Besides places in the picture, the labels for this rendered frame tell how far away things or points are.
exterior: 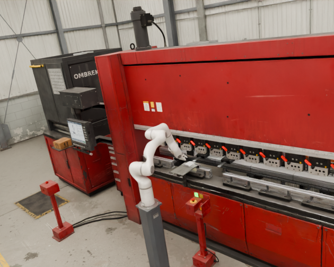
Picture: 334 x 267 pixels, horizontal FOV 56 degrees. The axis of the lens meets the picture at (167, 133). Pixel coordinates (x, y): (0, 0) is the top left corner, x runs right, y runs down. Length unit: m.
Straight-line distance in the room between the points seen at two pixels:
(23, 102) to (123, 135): 6.13
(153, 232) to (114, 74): 1.87
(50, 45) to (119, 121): 6.45
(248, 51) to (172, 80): 0.94
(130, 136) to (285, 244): 2.15
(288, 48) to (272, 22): 4.68
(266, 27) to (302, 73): 4.77
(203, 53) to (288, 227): 1.77
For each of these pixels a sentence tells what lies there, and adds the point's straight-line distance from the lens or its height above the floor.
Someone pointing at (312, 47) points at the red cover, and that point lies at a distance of 2.60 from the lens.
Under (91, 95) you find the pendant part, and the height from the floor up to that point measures 1.89.
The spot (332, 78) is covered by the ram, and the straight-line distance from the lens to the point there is 2.62.
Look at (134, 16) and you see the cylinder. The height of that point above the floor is 2.67.
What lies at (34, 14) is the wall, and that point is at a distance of 9.99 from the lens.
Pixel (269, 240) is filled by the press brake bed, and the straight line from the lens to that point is 3.36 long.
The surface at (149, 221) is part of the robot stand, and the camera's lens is 2.94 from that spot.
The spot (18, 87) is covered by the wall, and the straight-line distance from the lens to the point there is 9.68.
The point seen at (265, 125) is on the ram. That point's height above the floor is 1.57.
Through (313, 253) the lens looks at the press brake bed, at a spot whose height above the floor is 0.46.
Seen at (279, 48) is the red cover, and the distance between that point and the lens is 2.69.
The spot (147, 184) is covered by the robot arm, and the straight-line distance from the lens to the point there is 2.80.
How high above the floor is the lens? 2.51
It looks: 19 degrees down
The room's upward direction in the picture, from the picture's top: 8 degrees counter-clockwise
